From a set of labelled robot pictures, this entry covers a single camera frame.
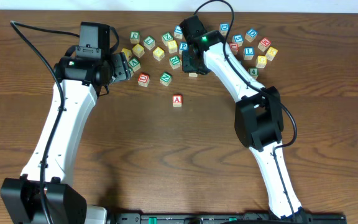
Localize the red I block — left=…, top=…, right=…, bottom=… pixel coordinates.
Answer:
left=189, top=72, right=198, bottom=78

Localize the red A block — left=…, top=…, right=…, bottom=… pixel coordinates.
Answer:
left=172, top=95, right=183, bottom=107

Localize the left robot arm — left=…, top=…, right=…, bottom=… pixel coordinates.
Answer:
left=0, top=22, right=132, bottom=223

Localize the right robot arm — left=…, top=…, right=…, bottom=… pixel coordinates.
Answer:
left=180, top=15, right=308, bottom=223

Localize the green V block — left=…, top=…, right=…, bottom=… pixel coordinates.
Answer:
left=128, top=57, right=141, bottom=72

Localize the yellow block far left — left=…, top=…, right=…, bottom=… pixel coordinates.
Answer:
left=121, top=48, right=132, bottom=61

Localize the blue P block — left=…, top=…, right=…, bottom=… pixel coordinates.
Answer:
left=178, top=42, right=188, bottom=55

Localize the green R block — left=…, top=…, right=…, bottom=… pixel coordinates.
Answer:
left=169, top=55, right=181, bottom=69

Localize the red U block left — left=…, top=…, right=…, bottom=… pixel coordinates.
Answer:
left=138, top=73, right=150, bottom=87

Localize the red u block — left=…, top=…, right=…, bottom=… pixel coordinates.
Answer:
left=138, top=73, right=150, bottom=87
left=229, top=43, right=239, bottom=55

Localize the yellow block upper left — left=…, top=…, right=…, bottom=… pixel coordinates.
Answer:
left=132, top=44, right=145, bottom=58

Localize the yellow S block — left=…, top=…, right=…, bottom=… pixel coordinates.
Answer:
left=167, top=40, right=178, bottom=54

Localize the green N block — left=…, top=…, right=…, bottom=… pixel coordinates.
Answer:
left=160, top=72, right=172, bottom=86

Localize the blue L block top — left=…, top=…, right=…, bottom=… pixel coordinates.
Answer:
left=174, top=26, right=183, bottom=39

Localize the blue l block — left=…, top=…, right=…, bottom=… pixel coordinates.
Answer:
left=244, top=47, right=254, bottom=60
left=174, top=26, right=183, bottom=39

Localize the yellow block middle left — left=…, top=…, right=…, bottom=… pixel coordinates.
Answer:
left=152, top=47, right=165, bottom=61

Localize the green Z block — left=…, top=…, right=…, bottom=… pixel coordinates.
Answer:
left=162, top=32, right=173, bottom=46

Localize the green J block top left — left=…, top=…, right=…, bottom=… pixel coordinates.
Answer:
left=130, top=31, right=140, bottom=44

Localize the green 7 block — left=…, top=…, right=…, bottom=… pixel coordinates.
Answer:
left=144, top=36, right=155, bottom=50

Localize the red U block right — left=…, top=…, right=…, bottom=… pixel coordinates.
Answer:
left=229, top=43, right=239, bottom=55

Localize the blue D block top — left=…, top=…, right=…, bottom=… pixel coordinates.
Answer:
left=219, top=23, right=230, bottom=36

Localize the blue d block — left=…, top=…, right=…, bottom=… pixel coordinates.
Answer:
left=219, top=23, right=230, bottom=36
left=245, top=29, right=258, bottom=42

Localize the blue 5 block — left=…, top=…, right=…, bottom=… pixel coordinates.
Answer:
left=232, top=34, right=244, bottom=47

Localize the blue L block right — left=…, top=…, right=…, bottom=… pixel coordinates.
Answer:
left=244, top=47, right=254, bottom=60

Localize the green 4 block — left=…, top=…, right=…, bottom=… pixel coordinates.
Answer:
left=248, top=68, right=259, bottom=80

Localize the blue D block right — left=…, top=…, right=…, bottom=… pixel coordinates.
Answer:
left=245, top=29, right=258, bottom=42

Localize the yellow G block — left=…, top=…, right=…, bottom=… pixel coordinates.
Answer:
left=255, top=55, right=267, bottom=68

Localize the red M block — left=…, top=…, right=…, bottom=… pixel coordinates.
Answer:
left=258, top=37, right=272, bottom=52

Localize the yellow K block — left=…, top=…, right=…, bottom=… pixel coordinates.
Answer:
left=265, top=47, right=278, bottom=61

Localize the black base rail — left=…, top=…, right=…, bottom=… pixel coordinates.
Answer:
left=108, top=211, right=347, bottom=224

